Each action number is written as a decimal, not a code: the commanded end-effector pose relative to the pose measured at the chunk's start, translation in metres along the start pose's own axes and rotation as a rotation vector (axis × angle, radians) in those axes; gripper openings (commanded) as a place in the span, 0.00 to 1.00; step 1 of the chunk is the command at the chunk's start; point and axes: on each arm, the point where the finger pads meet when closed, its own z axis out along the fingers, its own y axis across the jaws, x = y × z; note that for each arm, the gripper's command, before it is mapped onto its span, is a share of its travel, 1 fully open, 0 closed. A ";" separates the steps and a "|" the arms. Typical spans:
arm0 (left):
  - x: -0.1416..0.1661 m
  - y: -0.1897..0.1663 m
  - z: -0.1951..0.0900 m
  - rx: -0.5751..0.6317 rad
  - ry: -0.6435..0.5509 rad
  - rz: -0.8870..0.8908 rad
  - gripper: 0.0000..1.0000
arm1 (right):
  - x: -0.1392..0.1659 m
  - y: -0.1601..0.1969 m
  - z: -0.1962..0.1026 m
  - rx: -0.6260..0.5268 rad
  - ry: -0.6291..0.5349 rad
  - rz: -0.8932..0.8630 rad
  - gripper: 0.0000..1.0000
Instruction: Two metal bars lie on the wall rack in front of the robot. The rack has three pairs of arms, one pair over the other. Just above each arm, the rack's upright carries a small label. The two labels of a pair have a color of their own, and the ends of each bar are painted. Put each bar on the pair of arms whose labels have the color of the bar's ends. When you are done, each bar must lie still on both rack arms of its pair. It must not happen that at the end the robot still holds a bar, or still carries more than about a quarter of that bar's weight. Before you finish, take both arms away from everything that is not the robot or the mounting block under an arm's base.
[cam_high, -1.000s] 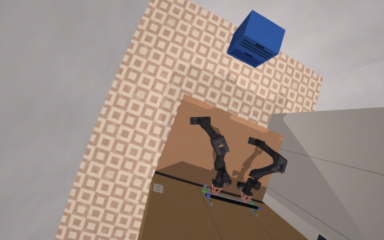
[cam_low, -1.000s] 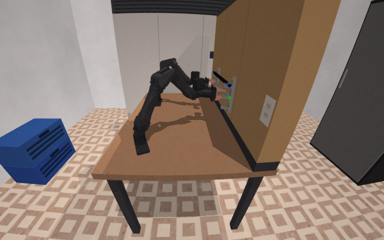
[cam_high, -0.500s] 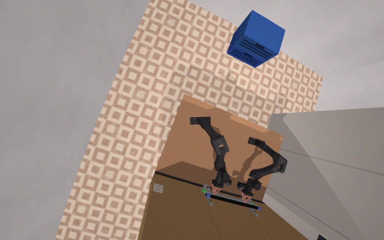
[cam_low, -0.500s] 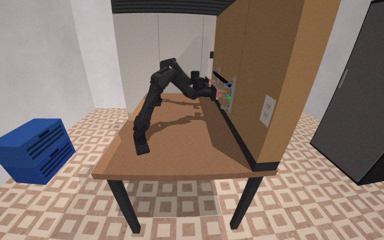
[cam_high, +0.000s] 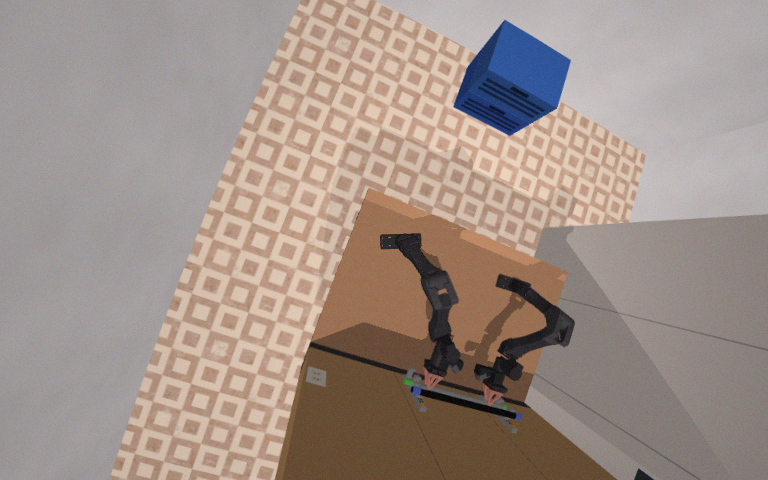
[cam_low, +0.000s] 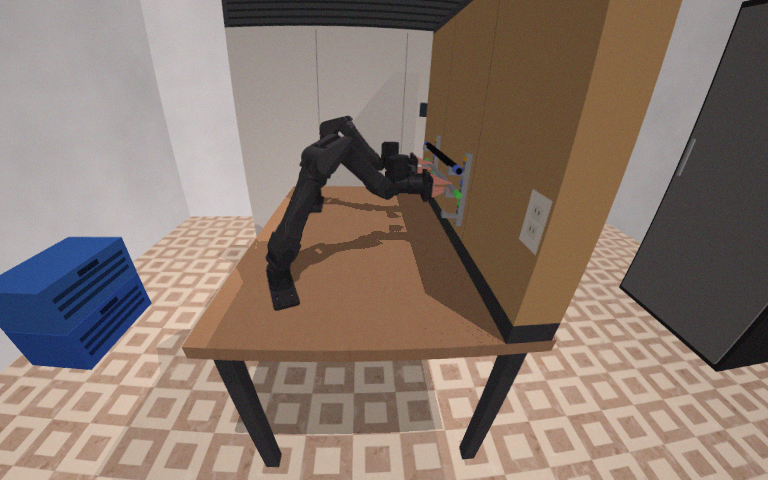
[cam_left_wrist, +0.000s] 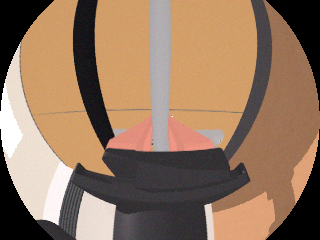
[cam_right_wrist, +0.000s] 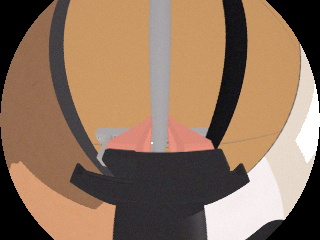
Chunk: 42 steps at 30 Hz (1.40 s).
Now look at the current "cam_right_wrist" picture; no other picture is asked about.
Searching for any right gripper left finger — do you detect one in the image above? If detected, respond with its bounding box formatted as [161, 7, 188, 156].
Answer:
[105, 116, 152, 152]

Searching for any large brown wooden panel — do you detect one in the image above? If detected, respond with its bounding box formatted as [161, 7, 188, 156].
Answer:
[49, 0, 301, 177]

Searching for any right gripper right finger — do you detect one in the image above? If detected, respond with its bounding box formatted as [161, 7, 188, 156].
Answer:
[167, 116, 214, 152]

